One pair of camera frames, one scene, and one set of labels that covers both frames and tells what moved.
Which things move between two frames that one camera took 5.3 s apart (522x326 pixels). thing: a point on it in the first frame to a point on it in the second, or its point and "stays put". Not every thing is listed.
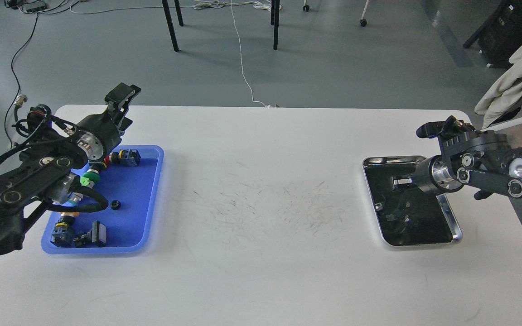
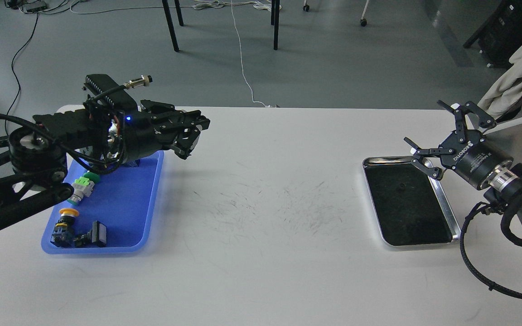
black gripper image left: x=98 y=135 to x=145 y=134
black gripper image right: x=432 y=174 to x=469 y=153
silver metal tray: x=406 y=214 stays put
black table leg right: x=275 y=9 stays put
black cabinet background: x=507 y=26 stays put
